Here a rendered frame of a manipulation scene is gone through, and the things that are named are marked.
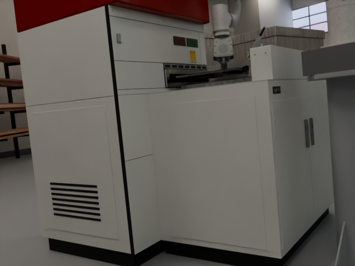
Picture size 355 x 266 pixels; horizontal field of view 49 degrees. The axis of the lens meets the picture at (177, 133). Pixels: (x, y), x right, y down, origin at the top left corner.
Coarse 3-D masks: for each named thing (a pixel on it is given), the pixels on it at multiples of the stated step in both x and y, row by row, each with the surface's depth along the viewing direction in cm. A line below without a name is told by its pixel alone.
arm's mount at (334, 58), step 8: (320, 48) 151; (328, 48) 149; (336, 48) 146; (344, 48) 144; (352, 48) 142; (304, 56) 157; (312, 56) 154; (320, 56) 152; (328, 56) 149; (336, 56) 147; (344, 56) 144; (352, 56) 142; (304, 64) 157; (312, 64) 155; (320, 64) 152; (328, 64) 150; (336, 64) 147; (344, 64) 145; (352, 64) 142; (304, 72) 158; (312, 72) 155; (320, 72) 152; (328, 72) 150
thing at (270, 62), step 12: (252, 48) 163; (264, 48) 160; (276, 48) 164; (288, 48) 177; (252, 60) 164; (264, 60) 161; (276, 60) 163; (288, 60) 176; (300, 60) 190; (252, 72) 164; (264, 72) 161; (276, 72) 163; (288, 72) 175; (300, 72) 189
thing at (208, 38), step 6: (204, 30) 818; (210, 30) 830; (204, 36) 818; (210, 36) 829; (210, 42) 834; (210, 48) 834; (210, 54) 834; (210, 60) 834; (222, 60) 858; (234, 60) 883
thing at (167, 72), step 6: (168, 72) 204; (174, 72) 209; (180, 72) 213; (186, 72) 218; (192, 72) 223; (198, 72) 228; (168, 78) 204; (168, 84) 203; (174, 84) 208; (180, 84) 212; (186, 84) 218
